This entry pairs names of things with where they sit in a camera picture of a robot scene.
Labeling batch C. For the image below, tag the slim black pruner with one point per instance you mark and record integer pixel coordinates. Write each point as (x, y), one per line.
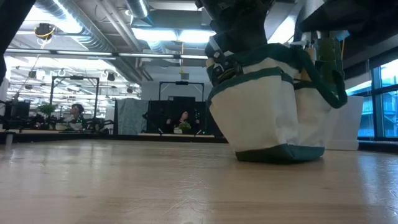
(222, 67)

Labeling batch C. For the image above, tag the cream green-trimmed gardening bag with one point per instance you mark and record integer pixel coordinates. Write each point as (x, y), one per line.
(258, 121)

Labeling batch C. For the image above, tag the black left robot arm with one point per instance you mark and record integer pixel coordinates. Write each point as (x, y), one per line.
(9, 18)

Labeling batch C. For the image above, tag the green cactus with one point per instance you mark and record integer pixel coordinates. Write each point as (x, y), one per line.
(329, 53)

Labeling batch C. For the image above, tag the black-framed window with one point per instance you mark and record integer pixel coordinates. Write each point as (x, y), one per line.
(388, 109)

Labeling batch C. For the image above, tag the white hexagonal plant pot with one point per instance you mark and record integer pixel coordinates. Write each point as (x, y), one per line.
(349, 124)

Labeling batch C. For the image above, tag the person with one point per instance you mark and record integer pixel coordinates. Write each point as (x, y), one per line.
(76, 118)
(183, 117)

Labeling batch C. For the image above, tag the small potted plant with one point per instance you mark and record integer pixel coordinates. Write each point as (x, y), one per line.
(185, 127)

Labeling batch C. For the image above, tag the black partition panel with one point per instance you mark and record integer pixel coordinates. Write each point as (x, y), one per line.
(158, 115)

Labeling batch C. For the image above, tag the grey curtain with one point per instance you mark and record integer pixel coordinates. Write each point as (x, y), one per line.
(132, 115)

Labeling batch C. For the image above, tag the long ceiling light tube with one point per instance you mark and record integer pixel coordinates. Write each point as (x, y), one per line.
(93, 53)

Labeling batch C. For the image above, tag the green leafy plant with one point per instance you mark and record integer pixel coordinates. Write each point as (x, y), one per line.
(46, 109)

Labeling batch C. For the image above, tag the black workstation equipment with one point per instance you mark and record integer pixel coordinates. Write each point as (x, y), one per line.
(18, 112)

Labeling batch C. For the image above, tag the silver ventilation duct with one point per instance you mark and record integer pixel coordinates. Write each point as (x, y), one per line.
(138, 7)

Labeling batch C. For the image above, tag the black aluminium table frame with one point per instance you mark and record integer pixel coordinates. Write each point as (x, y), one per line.
(93, 137)

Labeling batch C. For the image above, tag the black ceiling-hung camera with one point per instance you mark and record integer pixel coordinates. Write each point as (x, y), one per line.
(45, 31)

